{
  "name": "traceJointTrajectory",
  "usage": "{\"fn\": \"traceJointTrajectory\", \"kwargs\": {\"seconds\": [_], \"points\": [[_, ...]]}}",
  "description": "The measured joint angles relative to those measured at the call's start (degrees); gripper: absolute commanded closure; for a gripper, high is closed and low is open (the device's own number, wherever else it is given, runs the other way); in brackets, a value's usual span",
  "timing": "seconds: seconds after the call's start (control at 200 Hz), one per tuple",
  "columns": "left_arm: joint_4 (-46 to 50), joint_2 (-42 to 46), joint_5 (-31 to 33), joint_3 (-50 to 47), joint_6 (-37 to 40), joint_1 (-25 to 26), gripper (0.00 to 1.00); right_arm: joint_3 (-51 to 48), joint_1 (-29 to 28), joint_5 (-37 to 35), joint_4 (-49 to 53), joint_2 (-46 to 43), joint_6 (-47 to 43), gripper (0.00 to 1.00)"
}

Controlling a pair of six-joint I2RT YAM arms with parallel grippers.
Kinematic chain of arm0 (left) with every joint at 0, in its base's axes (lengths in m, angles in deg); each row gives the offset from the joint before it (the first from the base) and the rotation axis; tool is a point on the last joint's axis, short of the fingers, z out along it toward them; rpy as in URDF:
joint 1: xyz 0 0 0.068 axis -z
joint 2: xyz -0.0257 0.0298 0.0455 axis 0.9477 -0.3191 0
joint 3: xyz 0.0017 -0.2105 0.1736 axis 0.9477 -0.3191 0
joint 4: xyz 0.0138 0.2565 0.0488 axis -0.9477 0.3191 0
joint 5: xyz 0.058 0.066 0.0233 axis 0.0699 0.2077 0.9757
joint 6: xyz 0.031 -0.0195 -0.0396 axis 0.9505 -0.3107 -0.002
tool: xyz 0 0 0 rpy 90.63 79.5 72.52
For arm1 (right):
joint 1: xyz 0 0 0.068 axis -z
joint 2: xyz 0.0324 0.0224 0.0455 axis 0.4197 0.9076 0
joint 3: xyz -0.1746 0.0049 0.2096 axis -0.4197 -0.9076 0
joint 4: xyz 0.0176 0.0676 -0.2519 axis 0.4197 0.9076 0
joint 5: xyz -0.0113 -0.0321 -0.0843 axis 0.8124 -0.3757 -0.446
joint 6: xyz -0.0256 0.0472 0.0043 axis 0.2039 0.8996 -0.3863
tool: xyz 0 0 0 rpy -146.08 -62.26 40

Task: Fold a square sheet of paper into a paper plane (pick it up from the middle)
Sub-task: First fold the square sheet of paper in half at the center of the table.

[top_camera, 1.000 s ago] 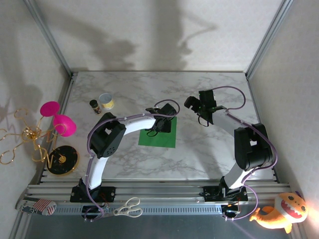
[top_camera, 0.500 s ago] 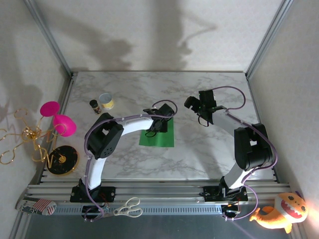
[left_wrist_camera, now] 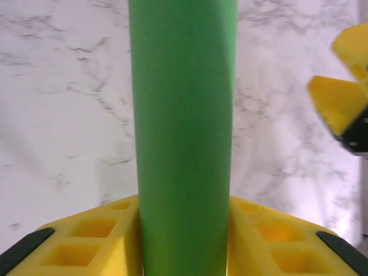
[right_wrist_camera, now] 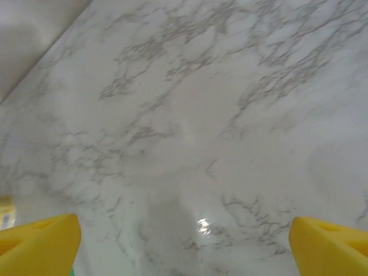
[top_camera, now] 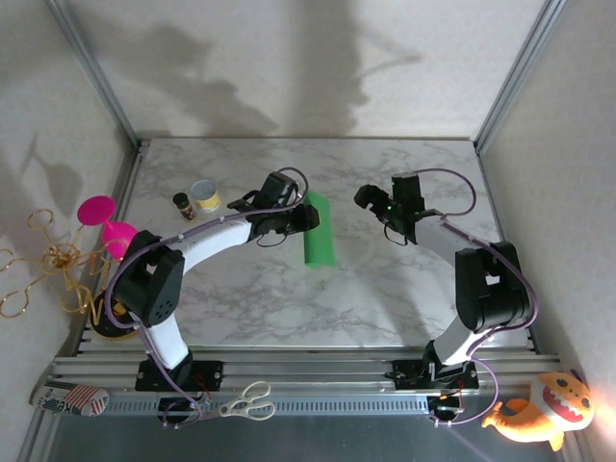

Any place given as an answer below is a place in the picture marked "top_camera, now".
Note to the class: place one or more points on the aluminium side rail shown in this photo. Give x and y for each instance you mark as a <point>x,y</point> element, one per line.
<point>505,240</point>
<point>130,192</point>

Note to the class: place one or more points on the yellow label tin can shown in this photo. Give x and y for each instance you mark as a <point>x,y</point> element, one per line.
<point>206,197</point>

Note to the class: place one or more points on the flag print pouch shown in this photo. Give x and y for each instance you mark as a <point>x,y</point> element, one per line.
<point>67,399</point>

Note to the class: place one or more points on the pink plastic goblet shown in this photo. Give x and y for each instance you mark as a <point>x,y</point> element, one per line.
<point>118,236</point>

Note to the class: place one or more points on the green paper sheet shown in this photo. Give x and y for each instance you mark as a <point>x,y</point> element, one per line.
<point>321,240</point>

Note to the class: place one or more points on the aluminium frame rail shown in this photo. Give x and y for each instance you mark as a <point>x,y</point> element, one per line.
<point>308,373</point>

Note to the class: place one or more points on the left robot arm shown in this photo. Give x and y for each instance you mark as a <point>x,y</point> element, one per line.
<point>212,240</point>

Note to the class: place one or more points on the black round gold-rimmed base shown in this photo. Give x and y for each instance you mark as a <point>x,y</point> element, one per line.
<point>108,331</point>

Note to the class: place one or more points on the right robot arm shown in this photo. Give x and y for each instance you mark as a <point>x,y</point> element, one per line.
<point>486,289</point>

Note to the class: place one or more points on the orange shark plush toy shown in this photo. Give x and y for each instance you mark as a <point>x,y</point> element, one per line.
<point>539,423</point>

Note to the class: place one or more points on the black controller board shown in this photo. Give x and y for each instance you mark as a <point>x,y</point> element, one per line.
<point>175,405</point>
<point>445,405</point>

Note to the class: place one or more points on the aluminium frame post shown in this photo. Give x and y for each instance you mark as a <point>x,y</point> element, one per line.
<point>96,77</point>
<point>517,77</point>

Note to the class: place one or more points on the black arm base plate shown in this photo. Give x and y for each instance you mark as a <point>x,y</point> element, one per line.
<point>207,375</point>
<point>409,373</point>

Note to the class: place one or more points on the black cap spice bottle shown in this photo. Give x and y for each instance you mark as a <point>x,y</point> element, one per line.
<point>184,207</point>

